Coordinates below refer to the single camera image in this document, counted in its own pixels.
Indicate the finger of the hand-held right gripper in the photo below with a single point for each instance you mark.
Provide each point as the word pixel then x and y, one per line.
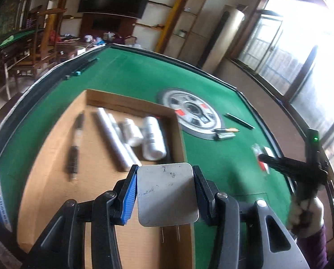
pixel 290 166

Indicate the thin white marker pen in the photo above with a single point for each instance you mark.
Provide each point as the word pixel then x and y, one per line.
pixel 133 155

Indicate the white cube charger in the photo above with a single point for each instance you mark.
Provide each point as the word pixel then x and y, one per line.
pixel 268 151

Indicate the small shelf jar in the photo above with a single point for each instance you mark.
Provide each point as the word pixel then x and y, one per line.
pixel 183 33

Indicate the cluttered wooden low table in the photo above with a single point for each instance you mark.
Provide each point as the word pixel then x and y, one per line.
pixel 71 47

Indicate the white plug adapter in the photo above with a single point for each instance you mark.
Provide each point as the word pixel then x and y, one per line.
pixel 167 193

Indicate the brown cardboard box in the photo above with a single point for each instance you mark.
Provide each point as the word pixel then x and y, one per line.
pixel 57 201

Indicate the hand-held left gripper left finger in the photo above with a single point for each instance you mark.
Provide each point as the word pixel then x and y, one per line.
pixel 129 196

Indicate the round grey table dial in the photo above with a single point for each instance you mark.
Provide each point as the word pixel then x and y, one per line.
pixel 195 112

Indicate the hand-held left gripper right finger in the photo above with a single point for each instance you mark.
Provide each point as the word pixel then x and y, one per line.
pixel 202 199

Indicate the yellow black ballpoint pen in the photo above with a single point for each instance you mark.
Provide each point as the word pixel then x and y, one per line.
pixel 231 130

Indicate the thick white marker pen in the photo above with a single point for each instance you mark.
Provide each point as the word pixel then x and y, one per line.
pixel 111 140

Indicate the black silver pen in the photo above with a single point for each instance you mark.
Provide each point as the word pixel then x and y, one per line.
pixel 73 157

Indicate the yellow wooden post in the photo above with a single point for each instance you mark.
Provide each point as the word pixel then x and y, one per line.
pixel 175 16

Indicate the white standing air conditioner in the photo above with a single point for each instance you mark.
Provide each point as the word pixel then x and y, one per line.
pixel 225 39

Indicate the clear plastic box red insert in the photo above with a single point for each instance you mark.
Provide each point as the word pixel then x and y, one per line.
pixel 256 148

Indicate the black marker pen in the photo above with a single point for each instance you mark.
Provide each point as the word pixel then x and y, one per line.
pixel 239 120

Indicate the green side table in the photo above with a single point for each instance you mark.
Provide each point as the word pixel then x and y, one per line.
pixel 13 39

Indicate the person's right hand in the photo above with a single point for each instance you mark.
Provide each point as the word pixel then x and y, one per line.
pixel 315 210

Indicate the small white rounded cap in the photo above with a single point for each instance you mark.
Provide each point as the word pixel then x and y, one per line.
pixel 132 134

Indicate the slim black pen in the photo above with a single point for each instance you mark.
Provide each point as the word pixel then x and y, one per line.
pixel 166 140

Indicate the black table bar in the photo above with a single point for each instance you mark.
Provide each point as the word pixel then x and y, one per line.
pixel 85 65

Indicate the wooden television cabinet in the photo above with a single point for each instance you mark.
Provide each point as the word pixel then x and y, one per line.
pixel 105 23

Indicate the brown framed window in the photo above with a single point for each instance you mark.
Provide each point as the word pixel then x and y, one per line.
pixel 296 47

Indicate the white plastic bottle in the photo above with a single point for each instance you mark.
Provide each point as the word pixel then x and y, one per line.
pixel 153 140

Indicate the wooden chair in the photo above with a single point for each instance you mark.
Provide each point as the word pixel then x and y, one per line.
pixel 49 28

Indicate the green lighter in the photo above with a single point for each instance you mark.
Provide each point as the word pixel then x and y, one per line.
pixel 225 136

